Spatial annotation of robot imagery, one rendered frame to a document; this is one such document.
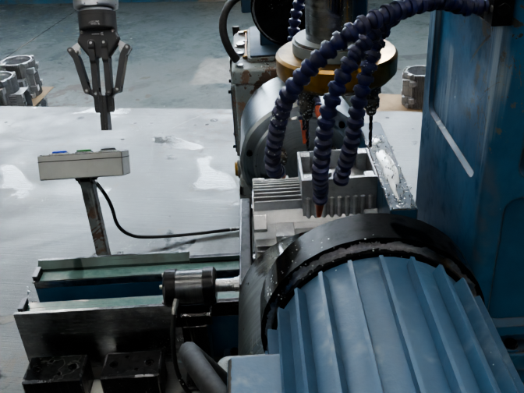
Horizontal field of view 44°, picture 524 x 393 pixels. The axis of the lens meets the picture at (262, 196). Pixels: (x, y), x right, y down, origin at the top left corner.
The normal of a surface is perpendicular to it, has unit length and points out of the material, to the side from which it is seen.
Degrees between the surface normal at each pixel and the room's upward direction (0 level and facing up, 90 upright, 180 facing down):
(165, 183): 0
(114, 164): 65
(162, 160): 0
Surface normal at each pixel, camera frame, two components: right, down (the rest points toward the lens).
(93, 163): 0.00, 0.11
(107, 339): 0.02, 0.51
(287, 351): 0.45, -0.77
